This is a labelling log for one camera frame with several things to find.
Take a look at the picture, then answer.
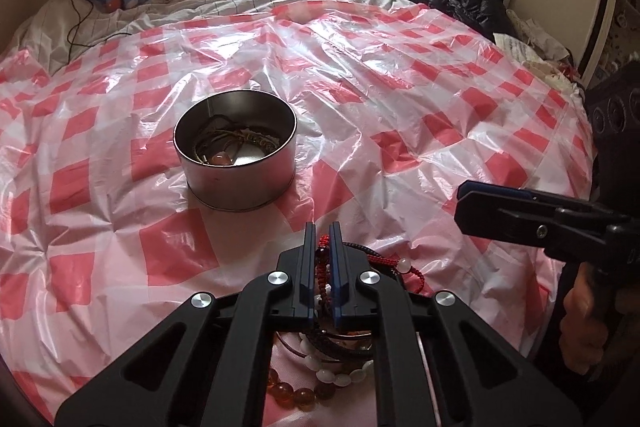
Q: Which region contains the white bead bracelet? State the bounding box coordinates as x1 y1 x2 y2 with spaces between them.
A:
299 337 375 389

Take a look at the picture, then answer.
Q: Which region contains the person's right hand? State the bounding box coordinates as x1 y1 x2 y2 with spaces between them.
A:
560 264 623 375

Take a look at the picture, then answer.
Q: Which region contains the thin brown bangle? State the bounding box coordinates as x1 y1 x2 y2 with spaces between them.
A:
274 329 375 365

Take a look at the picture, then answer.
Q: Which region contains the brown cord pink stone necklace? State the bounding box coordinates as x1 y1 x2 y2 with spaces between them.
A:
192 114 251 168

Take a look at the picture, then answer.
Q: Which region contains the red white checked plastic sheet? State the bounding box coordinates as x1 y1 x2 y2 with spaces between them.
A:
0 0 598 427

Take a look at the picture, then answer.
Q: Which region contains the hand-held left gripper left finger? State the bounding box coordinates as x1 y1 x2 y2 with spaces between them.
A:
54 223 317 427

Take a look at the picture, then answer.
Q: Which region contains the amber bead bracelet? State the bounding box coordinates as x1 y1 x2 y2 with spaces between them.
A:
269 367 351 415

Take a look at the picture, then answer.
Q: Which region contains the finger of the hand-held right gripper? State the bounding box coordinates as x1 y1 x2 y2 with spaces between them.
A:
459 179 631 222
455 198 610 259

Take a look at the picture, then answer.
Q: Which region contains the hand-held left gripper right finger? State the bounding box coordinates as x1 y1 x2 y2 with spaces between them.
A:
330 223 583 427

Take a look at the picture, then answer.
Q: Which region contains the brown beaded bracelet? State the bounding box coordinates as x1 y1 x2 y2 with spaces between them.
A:
235 127 283 154

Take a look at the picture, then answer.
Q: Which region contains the red bead bracelet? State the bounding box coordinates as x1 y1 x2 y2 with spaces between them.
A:
315 234 335 308
342 243 426 295

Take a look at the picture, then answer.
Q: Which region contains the round metal tin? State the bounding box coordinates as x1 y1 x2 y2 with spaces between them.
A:
172 89 299 212

